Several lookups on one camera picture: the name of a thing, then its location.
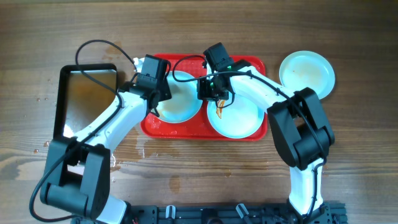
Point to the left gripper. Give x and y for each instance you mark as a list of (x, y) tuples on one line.
[(166, 93)]

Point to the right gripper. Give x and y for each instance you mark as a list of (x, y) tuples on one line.
[(204, 93)]

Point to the white plate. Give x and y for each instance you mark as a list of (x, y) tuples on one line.
[(307, 69), (235, 120), (184, 103)]

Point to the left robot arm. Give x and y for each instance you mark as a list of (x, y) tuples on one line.
[(77, 169)]

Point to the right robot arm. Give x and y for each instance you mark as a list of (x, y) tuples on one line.
[(301, 131)]

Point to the red plastic tray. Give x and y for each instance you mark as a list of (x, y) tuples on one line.
[(198, 127)]

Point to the black water basin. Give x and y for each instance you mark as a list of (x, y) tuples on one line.
[(80, 101)]

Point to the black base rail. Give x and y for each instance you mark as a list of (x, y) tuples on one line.
[(278, 213)]

